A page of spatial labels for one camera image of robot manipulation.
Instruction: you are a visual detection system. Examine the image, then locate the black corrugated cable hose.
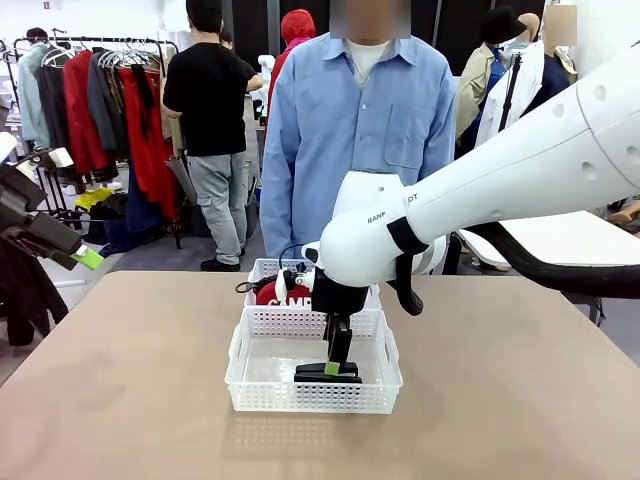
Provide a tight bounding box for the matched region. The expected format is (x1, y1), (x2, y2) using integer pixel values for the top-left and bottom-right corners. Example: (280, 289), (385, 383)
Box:
(387, 219), (640, 317)

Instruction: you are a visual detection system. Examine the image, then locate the dark blue draped fabric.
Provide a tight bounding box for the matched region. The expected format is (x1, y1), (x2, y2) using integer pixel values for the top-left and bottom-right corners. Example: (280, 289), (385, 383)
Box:
(87, 164), (171, 259)

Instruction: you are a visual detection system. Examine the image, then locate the red hanging dress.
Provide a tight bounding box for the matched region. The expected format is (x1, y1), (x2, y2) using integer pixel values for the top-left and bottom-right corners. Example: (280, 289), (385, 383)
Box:
(119, 67), (180, 220)

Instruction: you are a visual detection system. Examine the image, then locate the yellow crumpled cloth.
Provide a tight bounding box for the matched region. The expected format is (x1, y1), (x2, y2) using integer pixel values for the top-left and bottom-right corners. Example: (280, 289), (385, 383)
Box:
(74, 187), (115, 211)

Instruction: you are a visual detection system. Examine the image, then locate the figure in navy garment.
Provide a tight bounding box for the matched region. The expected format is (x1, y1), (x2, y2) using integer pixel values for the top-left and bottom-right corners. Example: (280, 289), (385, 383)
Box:
(529, 4), (580, 119)

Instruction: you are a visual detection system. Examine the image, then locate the person in pale jacket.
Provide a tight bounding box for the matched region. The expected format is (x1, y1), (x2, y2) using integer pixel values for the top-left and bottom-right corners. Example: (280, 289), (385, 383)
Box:
(17, 27), (52, 146)

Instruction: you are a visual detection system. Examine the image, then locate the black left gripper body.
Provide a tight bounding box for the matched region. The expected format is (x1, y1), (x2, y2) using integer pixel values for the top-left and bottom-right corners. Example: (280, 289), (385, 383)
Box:
(0, 163), (56, 251)

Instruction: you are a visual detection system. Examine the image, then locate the red Campus pencil case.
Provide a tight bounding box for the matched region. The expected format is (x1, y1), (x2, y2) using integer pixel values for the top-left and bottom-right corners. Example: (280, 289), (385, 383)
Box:
(234, 279), (315, 308)

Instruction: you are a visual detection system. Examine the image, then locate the mannequin in white coat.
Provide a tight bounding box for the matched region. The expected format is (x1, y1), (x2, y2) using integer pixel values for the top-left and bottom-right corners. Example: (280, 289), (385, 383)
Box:
(474, 12), (547, 146)

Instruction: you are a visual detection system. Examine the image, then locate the person's right forearm blue sleeve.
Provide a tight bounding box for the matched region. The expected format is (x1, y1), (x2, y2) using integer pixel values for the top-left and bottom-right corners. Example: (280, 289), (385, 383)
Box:
(259, 164), (301, 260)

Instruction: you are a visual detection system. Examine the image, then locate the red hanging coat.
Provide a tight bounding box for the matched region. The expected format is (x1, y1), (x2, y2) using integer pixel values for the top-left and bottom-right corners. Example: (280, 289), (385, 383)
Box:
(63, 49), (109, 174)

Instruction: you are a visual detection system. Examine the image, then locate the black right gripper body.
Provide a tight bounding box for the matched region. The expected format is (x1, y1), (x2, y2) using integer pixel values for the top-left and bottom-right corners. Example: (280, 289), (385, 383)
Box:
(310, 273), (372, 318)

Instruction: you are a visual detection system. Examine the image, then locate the black metal clothes rack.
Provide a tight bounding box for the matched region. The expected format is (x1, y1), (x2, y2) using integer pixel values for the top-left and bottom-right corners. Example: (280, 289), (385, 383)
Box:
(0, 35), (181, 251)

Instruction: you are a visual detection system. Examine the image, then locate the black hanging garment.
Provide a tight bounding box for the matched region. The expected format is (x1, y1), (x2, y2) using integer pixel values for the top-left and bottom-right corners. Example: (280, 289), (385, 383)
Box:
(0, 239), (70, 347)

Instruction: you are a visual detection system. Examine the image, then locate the black bucket hat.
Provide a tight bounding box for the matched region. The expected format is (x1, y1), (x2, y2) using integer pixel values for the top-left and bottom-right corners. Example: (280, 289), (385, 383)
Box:
(480, 5), (529, 49)

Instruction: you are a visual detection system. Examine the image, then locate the dark grey hanging garment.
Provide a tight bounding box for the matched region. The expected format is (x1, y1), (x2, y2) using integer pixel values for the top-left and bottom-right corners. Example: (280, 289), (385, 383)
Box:
(37, 64), (76, 166)

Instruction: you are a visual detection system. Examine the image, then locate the person in blue shirt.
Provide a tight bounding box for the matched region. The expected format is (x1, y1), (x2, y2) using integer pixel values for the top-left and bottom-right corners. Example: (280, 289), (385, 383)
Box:
(259, 0), (459, 261)

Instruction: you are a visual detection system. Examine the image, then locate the white perforated plastic basket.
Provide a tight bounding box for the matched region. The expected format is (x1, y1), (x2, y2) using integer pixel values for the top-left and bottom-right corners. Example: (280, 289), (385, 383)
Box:
(224, 305), (404, 415)
(243, 257), (385, 314)

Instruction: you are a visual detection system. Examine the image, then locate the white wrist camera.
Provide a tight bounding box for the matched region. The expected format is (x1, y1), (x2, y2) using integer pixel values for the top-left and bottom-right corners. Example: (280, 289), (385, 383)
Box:
(14, 146), (75, 182)
(274, 259), (319, 301)

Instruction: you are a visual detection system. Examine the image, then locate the mannequin in beige trench coat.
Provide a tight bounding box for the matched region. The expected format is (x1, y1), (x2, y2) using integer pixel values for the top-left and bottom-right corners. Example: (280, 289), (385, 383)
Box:
(457, 42), (501, 146)

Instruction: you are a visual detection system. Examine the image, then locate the black stapler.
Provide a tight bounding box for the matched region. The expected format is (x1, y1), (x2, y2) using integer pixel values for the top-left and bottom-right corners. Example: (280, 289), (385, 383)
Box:
(293, 359), (364, 385)

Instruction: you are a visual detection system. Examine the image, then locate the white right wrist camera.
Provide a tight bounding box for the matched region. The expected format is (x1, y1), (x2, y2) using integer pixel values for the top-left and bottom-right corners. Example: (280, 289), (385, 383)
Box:
(274, 259), (319, 301)

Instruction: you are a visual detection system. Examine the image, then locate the grey hanging coat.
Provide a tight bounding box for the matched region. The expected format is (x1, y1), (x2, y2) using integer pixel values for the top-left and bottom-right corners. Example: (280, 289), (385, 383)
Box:
(88, 49), (129, 156)

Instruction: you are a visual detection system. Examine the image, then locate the figure in red hooded jacket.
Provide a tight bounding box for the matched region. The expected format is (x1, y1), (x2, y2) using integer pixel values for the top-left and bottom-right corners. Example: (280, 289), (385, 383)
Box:
(267, 8), (318, 121)

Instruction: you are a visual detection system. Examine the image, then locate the white table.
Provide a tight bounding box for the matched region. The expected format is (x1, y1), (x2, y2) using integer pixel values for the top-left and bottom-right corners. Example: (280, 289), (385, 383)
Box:
(457, 208), (640, 326)

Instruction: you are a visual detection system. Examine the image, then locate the man in black t-shirt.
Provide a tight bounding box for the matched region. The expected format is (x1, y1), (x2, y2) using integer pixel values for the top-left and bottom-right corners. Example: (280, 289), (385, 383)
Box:
(162, 0), (264, 273)

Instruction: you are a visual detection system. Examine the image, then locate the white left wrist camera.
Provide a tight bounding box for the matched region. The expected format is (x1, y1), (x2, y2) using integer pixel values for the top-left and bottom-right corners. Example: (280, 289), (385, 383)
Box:
(14, 146), (75, 182)

